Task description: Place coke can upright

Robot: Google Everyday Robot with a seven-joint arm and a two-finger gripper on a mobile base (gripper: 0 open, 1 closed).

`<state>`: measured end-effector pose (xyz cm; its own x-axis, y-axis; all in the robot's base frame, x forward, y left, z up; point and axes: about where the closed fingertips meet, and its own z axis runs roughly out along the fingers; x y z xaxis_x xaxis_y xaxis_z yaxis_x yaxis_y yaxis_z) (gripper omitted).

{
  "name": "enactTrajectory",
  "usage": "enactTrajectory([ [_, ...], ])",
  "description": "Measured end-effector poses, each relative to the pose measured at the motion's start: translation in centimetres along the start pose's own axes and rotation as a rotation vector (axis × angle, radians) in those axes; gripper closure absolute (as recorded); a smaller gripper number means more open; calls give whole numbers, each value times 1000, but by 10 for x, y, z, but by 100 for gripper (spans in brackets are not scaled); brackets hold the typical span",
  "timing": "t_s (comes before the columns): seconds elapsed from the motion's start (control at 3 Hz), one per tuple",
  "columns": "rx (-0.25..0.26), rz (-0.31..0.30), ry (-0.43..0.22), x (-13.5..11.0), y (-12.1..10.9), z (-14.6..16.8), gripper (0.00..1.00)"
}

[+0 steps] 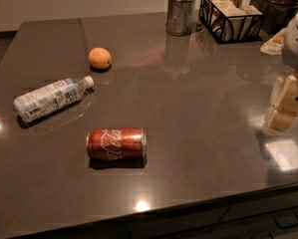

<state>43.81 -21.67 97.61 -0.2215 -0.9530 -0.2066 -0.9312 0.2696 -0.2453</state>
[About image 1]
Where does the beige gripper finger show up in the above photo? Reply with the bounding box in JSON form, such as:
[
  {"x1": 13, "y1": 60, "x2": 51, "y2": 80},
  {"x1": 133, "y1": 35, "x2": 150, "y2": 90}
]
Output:
[
  {"x1": 270, "y1": 77, "x2": 286, "y2": 109},
  {"x1": 264, "y1": 72, "x2": 298, "y2": 132}
]

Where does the red coke can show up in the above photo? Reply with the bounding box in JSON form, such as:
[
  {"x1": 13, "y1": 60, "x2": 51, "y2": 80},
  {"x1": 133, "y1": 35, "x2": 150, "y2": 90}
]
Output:
[{"x1": 86, "y1": 127, "x2": 147, "y2": 161}]

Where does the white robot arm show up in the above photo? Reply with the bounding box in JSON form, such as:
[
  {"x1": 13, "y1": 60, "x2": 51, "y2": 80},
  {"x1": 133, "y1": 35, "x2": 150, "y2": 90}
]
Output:
[{"x1": 263, "y1": 13, "x2": 298, "y2": 133}]

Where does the white packet on counter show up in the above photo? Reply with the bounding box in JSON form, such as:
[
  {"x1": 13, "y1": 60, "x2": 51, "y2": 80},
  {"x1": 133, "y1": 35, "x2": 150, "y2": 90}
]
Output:
[{"x1": 260, "y1": 28, "x2": 286, "y2": 56}]

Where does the dark container with snacks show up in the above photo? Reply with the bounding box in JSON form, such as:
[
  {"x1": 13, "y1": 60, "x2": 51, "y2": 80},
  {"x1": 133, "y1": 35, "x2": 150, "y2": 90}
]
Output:
[{"x1": 250, "y1": 0, "x2": 298, "y2": 34}]

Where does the metal cup with utensils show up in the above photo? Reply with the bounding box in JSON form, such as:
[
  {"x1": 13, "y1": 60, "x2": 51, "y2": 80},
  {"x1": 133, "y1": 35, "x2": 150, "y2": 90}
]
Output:
[{"x1": 166, "y1": 0, "x2": 195, "y2": 37}]

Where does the orange fruit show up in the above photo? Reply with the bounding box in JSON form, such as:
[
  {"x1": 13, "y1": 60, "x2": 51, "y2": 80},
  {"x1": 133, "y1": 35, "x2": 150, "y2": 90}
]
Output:
[{"x1": 89, "y1": 48, "x2": 112, "y2": 70}]

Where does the clear plastic water bottle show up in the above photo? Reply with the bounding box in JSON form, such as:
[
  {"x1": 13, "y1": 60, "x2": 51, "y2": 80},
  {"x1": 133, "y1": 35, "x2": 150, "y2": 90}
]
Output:
[{"x1": 13, "y1": 76, "x2": 94, "y2": 122}]

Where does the black wire napkin basket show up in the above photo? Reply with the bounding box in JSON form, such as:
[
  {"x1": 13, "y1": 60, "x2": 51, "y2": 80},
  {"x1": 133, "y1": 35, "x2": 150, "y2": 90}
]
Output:
[{"x1": 196, "y1": 0, "x2": 264, "y2": 44}]

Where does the black drawer handle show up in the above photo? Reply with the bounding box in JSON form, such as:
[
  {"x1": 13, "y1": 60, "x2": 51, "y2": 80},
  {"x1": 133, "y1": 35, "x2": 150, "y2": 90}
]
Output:
[{"x1": 274, "y1": 214, "x2": 298, "y2": 230}]

